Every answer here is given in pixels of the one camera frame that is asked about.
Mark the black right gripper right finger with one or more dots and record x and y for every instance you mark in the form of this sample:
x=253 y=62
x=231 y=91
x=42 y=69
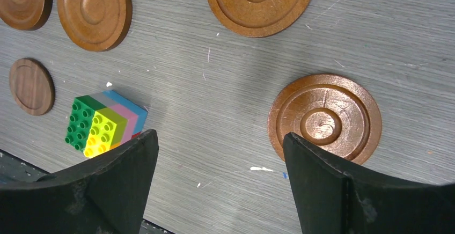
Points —
x=334 y=195

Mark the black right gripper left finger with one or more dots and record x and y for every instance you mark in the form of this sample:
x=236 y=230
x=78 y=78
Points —
x=105 y=194

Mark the brown wooden coaster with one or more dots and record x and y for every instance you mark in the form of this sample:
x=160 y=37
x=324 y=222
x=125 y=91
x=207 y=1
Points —
x=332 y=112
x=257 y=18
x=27 y=15
x=95 y=25

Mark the dark walnut small coaster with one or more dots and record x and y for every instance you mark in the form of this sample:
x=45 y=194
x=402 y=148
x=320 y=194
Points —
x=31 y=86

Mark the multicolour toy brick block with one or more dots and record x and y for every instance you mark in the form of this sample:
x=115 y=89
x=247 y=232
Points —
x=103 y=121

